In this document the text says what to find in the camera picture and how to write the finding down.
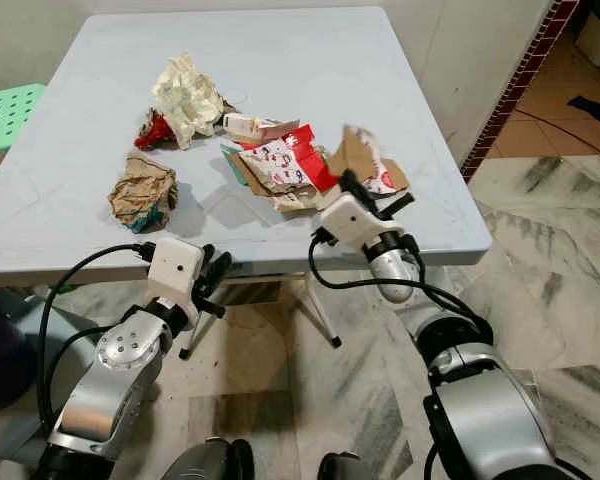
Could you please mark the teal paper scrap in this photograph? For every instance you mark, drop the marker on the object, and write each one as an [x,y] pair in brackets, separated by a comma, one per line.
[233,163]

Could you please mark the crumpled brown paper bag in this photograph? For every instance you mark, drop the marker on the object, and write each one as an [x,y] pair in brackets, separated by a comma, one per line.
[143,193]

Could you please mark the black object on floor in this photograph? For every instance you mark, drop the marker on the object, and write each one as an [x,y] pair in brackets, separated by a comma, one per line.
[595,108]

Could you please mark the green plastic stool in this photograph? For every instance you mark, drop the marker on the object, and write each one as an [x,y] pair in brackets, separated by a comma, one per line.
[8,120]

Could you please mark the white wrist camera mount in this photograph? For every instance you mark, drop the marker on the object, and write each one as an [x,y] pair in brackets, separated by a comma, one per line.
[175,272]
[350,220]

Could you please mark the small white carton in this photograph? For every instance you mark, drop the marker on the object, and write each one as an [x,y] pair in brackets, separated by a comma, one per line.
[245,126]

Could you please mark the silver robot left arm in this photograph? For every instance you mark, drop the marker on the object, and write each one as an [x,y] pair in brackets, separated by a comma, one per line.
[110,390]

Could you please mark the robot right leg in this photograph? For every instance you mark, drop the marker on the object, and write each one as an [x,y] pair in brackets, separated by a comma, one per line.
[343,467]

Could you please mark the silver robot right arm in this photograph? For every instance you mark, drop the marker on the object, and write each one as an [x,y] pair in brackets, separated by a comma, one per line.
[490,410]

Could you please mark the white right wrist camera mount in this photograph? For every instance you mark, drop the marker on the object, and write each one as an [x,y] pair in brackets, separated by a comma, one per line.
[350,220]

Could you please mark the robot leg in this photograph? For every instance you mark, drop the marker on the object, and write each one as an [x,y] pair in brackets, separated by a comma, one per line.
[343,467]
[212,460]

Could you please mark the torn brown cardboard piece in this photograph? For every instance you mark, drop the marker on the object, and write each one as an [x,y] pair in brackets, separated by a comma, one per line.
[355,155]

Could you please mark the light blue plastic folding table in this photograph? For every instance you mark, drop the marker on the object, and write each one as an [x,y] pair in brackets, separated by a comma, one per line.
[270,265]

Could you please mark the red and white printed wrapper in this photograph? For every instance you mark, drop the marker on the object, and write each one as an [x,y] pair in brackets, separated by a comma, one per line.
[285,160]

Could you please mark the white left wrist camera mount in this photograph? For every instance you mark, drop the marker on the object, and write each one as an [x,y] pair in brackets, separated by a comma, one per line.
[175,272]

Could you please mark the crumpled cream paper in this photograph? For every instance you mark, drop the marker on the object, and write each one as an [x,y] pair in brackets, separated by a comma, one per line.
[188,98]

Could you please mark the crumpled red wrapper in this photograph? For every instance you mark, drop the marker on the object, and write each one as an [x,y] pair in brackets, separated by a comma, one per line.
[155,132]

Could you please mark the robot left leg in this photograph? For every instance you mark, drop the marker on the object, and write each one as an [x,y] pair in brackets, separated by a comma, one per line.
[212,460]

